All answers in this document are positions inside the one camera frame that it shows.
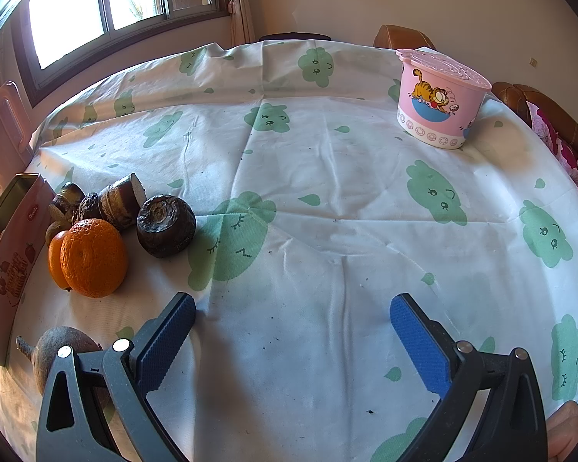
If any large orange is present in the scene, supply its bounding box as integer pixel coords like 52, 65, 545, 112
60, 218, 128, 298

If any pink electric kettle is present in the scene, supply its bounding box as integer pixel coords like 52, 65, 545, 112
0, 81, 34, 188

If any black chair back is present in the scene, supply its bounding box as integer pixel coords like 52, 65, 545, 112
259, 33, 331, 42

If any brown round root vegetable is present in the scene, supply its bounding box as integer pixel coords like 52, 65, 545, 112
16, 327, 114, 412

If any white tablecloth with green clouds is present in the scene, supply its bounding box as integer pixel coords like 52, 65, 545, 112
0, 38, 578, 462

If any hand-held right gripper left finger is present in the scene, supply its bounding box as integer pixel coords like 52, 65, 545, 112
36, 291, 197, 462

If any round dark taro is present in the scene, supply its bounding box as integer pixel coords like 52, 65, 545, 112
136, 194, 197, 259

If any pink cartoon cat container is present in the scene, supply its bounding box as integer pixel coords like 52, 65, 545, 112
396, 49, 492, 151

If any brown kiwi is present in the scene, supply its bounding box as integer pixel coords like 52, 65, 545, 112
45, 220, 73, 247

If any red floral cushion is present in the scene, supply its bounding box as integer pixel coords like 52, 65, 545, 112
527, 101, 578, 199

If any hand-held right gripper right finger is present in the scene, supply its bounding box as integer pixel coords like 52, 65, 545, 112
390, 293, 547, 462

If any pink tin box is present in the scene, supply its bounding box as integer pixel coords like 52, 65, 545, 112
0, 173, 56, 367

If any window with dark frame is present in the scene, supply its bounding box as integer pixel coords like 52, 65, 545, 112
12, 0, 229, 107

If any cut taro with white face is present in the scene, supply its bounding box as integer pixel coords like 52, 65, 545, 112
99, 173, 146, 230

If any beige narrow curtain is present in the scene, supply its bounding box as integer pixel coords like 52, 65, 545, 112
224, 0, 256, 46

